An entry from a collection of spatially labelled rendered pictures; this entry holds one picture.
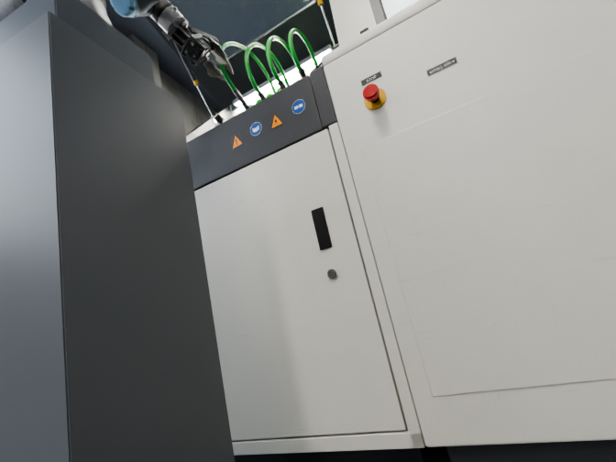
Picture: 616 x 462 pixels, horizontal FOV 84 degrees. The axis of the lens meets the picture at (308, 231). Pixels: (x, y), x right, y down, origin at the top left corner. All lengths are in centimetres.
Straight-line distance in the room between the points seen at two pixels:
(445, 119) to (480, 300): 37
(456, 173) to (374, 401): 50
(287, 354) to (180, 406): 40
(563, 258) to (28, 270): 78
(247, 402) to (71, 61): 78
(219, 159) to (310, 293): 47
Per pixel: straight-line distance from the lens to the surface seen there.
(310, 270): 82
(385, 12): 134
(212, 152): 107
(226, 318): 96
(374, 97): 82
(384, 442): 83
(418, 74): 86
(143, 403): 48
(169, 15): 131
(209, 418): 57
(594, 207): 76
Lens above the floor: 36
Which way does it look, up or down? 14 degrees up
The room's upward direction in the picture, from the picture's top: 13 degrees counter-clockwise
